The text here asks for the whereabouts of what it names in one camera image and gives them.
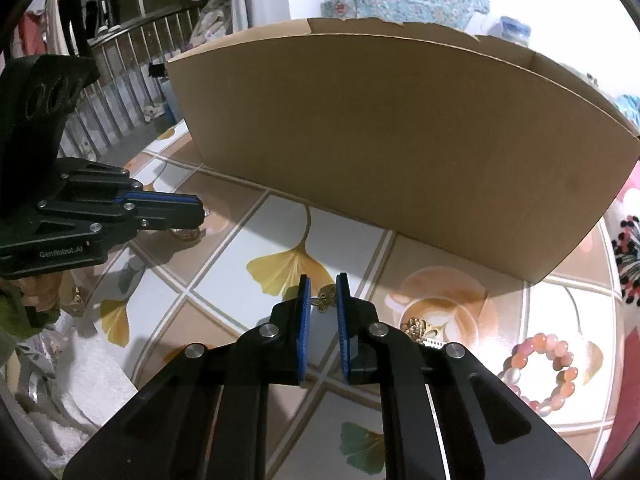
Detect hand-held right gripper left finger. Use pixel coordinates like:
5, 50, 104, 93
62, 274, 313, 480

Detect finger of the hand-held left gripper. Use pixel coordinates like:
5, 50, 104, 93
56, 158, 204, 205
39, 201, 207, 249

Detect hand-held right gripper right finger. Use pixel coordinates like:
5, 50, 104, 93
335, 272, 591, 480

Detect gold butterfly keychain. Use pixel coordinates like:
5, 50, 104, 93
400, 316, 446, 352
312, 284, 338, 313

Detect brown cardboard box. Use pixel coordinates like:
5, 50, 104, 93
165, 16, 640, 285

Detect grey box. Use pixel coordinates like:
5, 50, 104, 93
162, 77, 183, 121

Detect dark hanging clothes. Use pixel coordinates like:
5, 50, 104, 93
45, 0, 121, 56

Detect metal railing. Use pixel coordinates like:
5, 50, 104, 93
55, 2, 211, 161

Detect white fluffy rug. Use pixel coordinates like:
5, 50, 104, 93
10, 320, 138, 456

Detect pile of clothes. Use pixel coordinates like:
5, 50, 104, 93
192, 0, 236, 46

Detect floral patterned cloth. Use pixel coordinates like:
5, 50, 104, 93
321, 0, 363, 20

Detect pink floral bedsheet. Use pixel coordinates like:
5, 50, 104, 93
602, 160, 640, 461

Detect blue blanket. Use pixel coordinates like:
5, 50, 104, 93
614, 92, 640, 128

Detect pink bead bracelet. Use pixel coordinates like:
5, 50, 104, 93
497, 332, 583, 417

